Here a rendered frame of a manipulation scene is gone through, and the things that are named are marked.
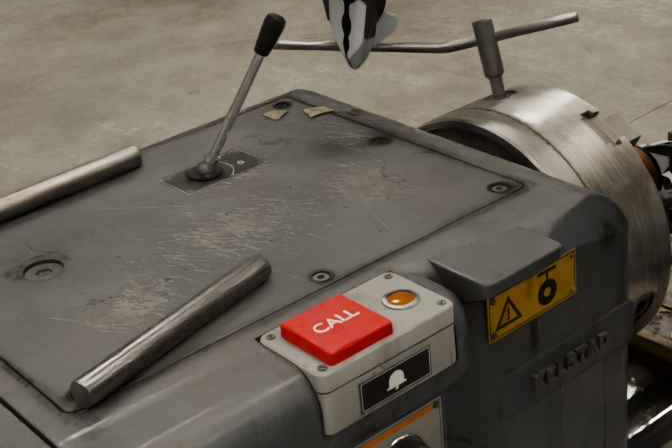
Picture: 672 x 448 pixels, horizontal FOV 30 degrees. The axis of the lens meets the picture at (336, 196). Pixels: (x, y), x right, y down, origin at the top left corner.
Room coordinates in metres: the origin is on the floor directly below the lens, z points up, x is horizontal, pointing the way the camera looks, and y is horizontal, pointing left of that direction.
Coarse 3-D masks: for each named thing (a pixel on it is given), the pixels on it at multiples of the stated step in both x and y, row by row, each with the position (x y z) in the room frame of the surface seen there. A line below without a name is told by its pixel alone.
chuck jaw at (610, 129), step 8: (584, 120) 1.21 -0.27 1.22; (592, 120) 1.21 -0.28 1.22; (600, 120) 1.21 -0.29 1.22; (608, 120) 1.23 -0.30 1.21; (616, 120) 1.24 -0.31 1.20; (624, 120) 1.24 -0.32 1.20; (592, 128) 1.20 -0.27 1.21; (600, 128) 1.20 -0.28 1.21; (608, 128) 1.20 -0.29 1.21; (616, 128) 1.22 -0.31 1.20; (624, 128) 1.23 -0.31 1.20; (632, 128) 1.23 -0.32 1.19; (600, 136) 1.19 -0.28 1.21; (608, 136) 1.19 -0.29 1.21; (616, 136) 1.19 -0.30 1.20; (632, 136) 1.22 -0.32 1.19; (640, 136) 1.22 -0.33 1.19; (616, 144) 1.18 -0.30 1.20; (632, 144) 1.22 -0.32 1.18
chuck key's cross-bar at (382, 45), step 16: (560, 16) 1.27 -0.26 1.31; (576, 16) 1.26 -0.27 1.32; (496, 32) 1.28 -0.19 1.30; (512, 32) 1.27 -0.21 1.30; (528, 32) 1.27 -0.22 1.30; (288, 48) 1.32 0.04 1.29; (304, 48) 1.32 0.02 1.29; (320, 48) 1.31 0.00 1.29; (336, 48) 1.31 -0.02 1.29; (384, 48) 1.30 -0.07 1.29; (400, 48) 1.29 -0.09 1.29; (416, 48) 1.29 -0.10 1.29; (432, 48) 1.29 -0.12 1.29; (448, 48) 1.28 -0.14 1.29; (464, 48) 1.28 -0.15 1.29
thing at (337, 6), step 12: (336, 0) 1.30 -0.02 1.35; (348, 0) 1.29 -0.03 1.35; (336, 12) 1.30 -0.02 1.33; (348, 12) 1.29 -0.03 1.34; (336, 24) 1.30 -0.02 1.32; (348, 24) 1.30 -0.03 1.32; (336, 36) 1.30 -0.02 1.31; (348, 36) 1.30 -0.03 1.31; (348, 48) 1.30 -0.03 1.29; (348, 60) 1.30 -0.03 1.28
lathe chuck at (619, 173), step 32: (512, 96) 1.25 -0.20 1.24; (544, 96) 1.24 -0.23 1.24; (576, 96) 1.24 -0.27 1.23; (544, 128) 1.18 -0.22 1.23; (576, 128) 1.18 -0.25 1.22; (576, 160) 1.14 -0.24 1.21; (608, 160) 1.15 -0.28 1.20; (640, 160) 1.17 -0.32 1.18; (608, 192) 1.12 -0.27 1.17; (640, 192) 1.14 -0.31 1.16; (640, 224) 1.12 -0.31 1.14; (640, 256) 1.11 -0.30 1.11; (640, 288) 1.11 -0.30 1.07; (640, 320) 1.13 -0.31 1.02
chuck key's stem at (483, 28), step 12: (480, 24) 1.28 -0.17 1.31; (492, 24) 1.28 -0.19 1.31; (480, 36) 1.28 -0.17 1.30; (492, 36) 1.28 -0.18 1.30; (480, 48) 1.28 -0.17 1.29; (492, 48) 1.27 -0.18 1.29; (492, 60) 1.27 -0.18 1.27; (492, 72) 1.27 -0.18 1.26; (492, 84) 1.27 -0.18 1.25; (504, 96) 1.26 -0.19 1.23
